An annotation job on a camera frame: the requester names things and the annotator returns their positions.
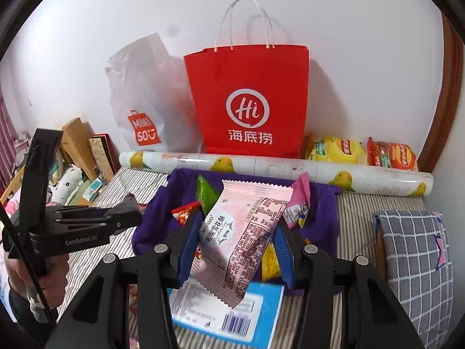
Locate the red paper bag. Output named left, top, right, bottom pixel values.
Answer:
left=183, top=0, right=309, bottom=159

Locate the yellow chip bag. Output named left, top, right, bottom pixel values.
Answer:
left=304, top=133, right=368, bottom=170

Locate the teal tissue pack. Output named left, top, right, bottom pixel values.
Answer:
left=85, top=180, right=104, bottom=200

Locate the lemon print wallpaper roll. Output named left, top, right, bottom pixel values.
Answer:
left=119, top=151, right=434, bottom=197

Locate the folded grey plaid cloth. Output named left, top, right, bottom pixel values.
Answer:
left=372, top=210, right=455, bottom=339

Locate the person's left hand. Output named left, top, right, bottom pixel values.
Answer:
left=7, top=252, right=69, bottom=309

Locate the purple cloth basket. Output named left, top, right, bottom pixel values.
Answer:
left=131, top=169, right=342, bottom=291

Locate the patterned hardcover book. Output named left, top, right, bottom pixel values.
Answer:
left=89, top=134, right=122, bottom=182

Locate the blue cardboard box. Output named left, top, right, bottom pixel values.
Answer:
left=171, top=282, right=286, bottom=349

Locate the large pink snack packet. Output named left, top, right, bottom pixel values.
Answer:
left=283, top=172, right=311, bottom=229

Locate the white dotted pillow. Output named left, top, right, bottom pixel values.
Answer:
left=51, top=167, right=86, bottom=204

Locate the white plastic shopping bag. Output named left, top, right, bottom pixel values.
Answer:
left=105, top=33, right=204, bottom=153

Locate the black cable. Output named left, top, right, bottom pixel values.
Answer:
left=0, top=207, right=57, bottom=324

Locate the green snack packet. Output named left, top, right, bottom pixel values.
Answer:
left=196, top=174, right=219, bottom=213

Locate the red striped curtain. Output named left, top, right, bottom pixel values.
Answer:
left=0, top=95, right=19, bottom=190

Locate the red snack packet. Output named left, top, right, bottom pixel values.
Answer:
left=171, top=201, right=201, bottom=228

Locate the striped table cover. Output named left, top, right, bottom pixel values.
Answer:
left=58, top=167, right=425, bottom=349

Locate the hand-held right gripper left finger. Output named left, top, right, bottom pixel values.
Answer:
left=44, top=209, right=204, bottom=349

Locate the pink white snack packet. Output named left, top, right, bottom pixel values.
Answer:
left=189, top=180, right=294, bottom=309

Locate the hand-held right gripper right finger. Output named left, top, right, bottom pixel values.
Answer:
left=274, top=217, right=425, bottom=349

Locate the orange chip bag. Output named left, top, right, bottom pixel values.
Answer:
left=366, top=137, right=418, bottom=171

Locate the yellow snack packet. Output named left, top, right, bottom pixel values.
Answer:
left=261, top=243, right=282, bottom=282

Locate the brown wooden door frame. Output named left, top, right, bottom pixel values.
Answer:
left=418, top=15, right=465, bottom=175

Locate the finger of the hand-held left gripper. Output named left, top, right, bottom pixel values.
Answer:
left=54, top=211, right=143, bottom=238
left=46, top=193, right=140, bottom=216

